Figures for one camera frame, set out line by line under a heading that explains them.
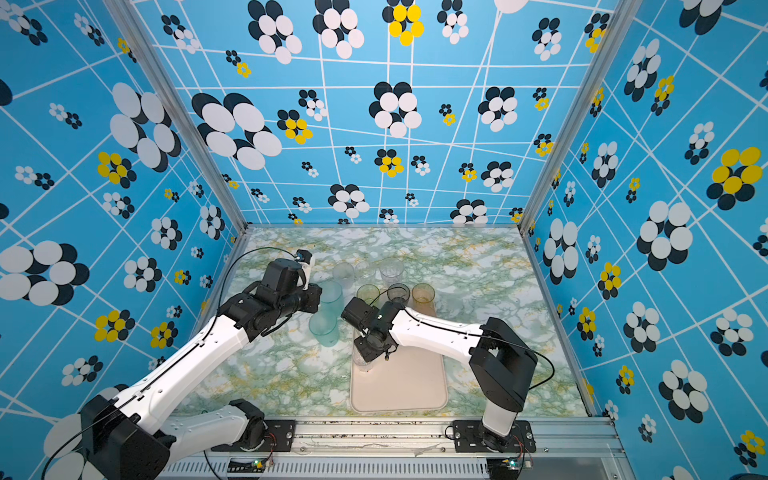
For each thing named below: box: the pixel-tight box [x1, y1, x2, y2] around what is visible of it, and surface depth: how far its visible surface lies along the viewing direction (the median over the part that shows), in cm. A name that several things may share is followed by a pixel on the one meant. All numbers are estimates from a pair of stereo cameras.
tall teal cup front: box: [309, 311, 340, 347], surface depth 90 cm
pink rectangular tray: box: [350, 345, 448, 413], surface depth 82 cm
